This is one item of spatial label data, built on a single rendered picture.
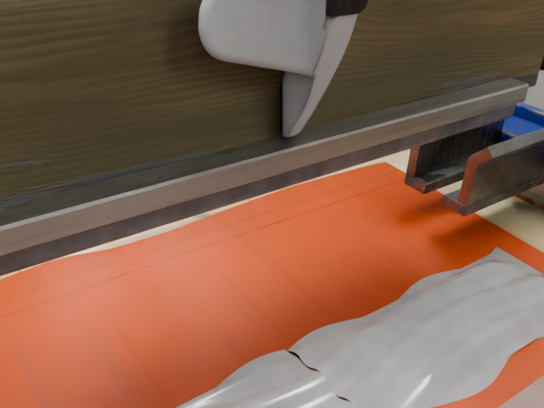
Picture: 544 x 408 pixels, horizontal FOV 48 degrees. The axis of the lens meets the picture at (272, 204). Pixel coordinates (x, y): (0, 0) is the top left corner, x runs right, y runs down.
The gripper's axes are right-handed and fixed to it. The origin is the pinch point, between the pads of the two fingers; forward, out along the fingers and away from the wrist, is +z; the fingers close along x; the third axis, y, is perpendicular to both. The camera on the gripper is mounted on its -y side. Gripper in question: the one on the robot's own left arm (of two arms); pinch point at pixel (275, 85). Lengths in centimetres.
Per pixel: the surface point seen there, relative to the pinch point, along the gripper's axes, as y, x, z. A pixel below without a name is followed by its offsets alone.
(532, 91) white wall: -200, -99, 65
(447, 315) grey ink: -8.8, 5.3, 12.8
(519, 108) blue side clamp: -29.5, -5.5, 8.4
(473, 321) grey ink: -10.1, 6.2, 13.3
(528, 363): -10.3, 9.7, 13.6
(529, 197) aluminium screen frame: -25.6, -0.5, 13.1
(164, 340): 4.7, -2.0, 13.7
